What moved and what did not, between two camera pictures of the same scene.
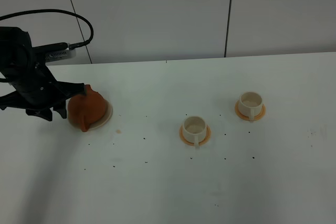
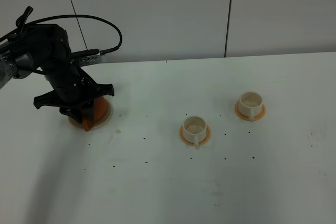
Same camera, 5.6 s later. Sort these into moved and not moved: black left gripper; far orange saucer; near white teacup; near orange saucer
Moved: black left gripper
Not moved: far orange saucer; near orange saucer; near white teacup
